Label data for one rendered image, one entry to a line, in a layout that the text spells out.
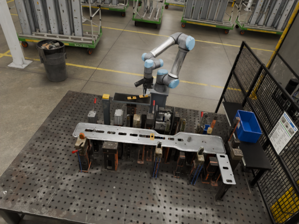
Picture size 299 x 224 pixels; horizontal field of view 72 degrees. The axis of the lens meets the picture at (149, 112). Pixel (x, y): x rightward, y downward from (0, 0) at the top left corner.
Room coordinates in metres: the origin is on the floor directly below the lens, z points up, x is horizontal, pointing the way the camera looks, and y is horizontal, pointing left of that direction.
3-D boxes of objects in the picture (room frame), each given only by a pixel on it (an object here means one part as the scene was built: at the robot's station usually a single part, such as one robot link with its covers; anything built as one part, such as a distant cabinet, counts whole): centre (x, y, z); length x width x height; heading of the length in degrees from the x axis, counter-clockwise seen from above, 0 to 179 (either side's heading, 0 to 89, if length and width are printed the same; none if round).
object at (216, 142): (1.30, -0.03, 1.00); 1.38 x 0.22 x 0.02; 92
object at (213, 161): (1.13, -0.60, 0.84); 0.11 x 0.10 x 0.28; 2
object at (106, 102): (1.63, 0.45, 0.92); 0.08 x 0.08 x 0.44; 2
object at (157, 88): (1.97, -0.09, 1.15); 0.15 x 0.15 x 0.10
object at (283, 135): (1.24, -1.07, 1.30); 0.23 x 0.02 x 0.31; 2
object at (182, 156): (1.14, -0.33, 0.84); 0.11 x 0.08 x 0.29; 2
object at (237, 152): (1.20, -0.80, 0.88); 0.08 x 0.08 x 0.36; 2
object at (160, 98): (1.97, -0.09, 0.90); 0.21 x 0.21 x 0.40; 87
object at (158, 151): (1.13, -0.12, 0.87); 0.12 x 0.09 x 0.35; 2
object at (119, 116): (1.46, 0.28, 0.90); 0.13 x 0.10 x 0.41; 2
